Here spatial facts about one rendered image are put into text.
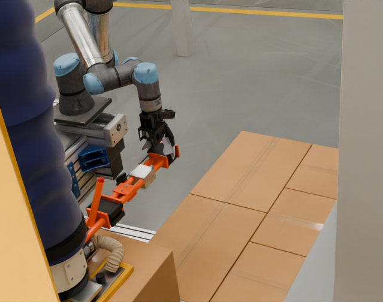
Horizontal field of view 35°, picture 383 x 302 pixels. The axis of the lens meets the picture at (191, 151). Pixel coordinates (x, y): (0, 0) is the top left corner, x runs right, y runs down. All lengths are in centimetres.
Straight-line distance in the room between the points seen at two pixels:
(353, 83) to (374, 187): 10
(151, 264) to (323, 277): 128
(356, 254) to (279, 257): 190
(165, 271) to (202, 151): 226
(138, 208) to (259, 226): 124
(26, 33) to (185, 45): 414
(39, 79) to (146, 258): 76
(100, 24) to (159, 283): 103
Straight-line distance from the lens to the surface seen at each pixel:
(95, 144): 266
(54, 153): 155
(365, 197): 57
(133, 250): 200
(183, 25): 544
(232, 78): 508
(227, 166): 303
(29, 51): 143
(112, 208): 195
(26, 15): 142
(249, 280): 242
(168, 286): 202
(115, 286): 188
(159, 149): 218
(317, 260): 72
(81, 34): 217
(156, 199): 378
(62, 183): 160
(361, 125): 53
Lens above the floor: 226
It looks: 33 degrees down
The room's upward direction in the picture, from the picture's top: 7 degrees counter-clockwise
